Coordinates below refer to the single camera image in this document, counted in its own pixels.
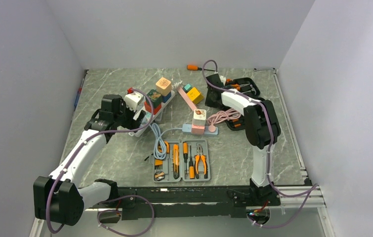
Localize white power strip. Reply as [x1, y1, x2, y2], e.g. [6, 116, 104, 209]
[128, 90, 175, 137]

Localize black tool case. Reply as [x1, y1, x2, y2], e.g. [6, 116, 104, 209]
[221, 78, 265, 131]

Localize blue power strip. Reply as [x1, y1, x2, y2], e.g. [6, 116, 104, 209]
[181, 124, 218, 136]

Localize light blue cable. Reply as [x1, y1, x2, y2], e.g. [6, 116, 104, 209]
[149, 122, 184, 161]

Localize grey tool tray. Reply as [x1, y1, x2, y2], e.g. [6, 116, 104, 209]
[151, 139, 211, 183]

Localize pink power strip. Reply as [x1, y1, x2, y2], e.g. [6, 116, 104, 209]
[177, 86, 197, 112]

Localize clear screw box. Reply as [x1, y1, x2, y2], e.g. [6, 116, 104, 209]
[134, 107, 164, 123]

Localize pink cube plug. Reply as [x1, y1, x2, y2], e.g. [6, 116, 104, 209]
[191, 124, 205, 135]

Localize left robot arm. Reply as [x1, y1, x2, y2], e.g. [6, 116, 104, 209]
[33, 91, 146, 226]

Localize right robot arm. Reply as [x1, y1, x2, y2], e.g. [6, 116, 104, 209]
[204, 73, 281, 205]

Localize yellow cube plug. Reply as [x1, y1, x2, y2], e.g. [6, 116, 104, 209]
[187, 87, 204, 105]

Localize white cube plug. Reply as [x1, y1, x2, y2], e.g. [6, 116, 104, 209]
[192, 109, 207, 126]

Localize teal small plug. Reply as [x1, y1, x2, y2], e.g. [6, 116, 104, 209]
[183, 84, 193, 93]

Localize red cube plug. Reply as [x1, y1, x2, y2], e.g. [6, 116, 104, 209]
[144, 102, 162, 115]

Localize green cube plug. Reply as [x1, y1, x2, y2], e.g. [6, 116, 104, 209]
[147, 89, 163, 109]

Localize blue cube plug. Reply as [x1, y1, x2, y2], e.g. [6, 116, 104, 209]
[162, 92, 171, 103]

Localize beige cube plug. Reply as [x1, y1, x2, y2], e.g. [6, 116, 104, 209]
[156, 77, 172, 96]

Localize orange screwdriver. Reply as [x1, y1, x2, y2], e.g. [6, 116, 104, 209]
[186, 65, 215, 72]

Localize blue pen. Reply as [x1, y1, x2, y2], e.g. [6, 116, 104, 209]
[74, 79, 84, 109]

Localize orange pliers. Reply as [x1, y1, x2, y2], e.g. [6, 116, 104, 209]
[194, 144, 208, 179]

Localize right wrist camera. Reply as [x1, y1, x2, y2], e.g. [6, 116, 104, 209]
[225, 79, 233, 85]

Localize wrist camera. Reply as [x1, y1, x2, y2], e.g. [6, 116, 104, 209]
[124, 88, 144, 112]
[225, 79, 233, 85]

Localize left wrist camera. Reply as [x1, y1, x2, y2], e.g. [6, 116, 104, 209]
[124, 88, 144, 112]

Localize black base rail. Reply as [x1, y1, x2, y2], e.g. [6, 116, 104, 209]
[94, 186, 281, 220]

